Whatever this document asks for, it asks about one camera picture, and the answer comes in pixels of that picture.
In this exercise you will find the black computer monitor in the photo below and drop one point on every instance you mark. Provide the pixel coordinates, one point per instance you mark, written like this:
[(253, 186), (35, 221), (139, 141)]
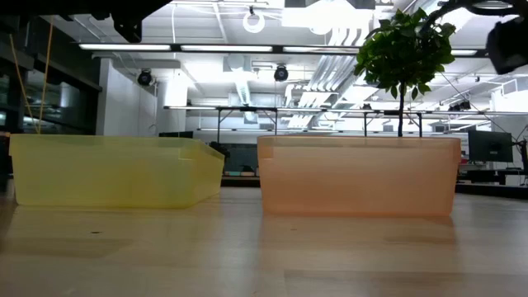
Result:
[(490, 146), (175, 134)]

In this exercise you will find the translucent orange plastic bin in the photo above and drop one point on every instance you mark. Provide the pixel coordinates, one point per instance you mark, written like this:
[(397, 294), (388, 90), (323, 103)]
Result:
[(359, 177)]

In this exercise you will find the green potted plant black pot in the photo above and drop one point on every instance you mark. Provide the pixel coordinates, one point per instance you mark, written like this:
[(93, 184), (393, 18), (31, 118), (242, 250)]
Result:
[(404, 53)]

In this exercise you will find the black desk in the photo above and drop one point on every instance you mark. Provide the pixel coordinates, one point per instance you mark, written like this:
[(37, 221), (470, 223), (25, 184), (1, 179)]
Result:
[(486, 175)]

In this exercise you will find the black round ceiling device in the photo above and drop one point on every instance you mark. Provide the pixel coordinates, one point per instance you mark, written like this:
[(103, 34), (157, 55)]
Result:
[(144, 77), (281, 73)]

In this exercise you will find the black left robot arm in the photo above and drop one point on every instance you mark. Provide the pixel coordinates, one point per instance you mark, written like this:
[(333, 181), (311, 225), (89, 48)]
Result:
[(128, 24)]

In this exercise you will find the dark cabinet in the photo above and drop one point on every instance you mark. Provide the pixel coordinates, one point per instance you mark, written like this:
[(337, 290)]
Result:
[(241, 158)]

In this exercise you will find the long light bar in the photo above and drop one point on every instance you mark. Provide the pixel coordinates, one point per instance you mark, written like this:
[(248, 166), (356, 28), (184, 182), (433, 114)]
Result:
[(123, 47)]

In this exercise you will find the translucent yellow plastic bin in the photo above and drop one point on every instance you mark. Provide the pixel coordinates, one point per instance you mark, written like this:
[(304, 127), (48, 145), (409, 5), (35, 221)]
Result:
[(103, 173)]

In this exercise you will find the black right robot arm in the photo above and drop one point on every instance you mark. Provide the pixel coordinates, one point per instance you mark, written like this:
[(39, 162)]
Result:
[(509, 45)]

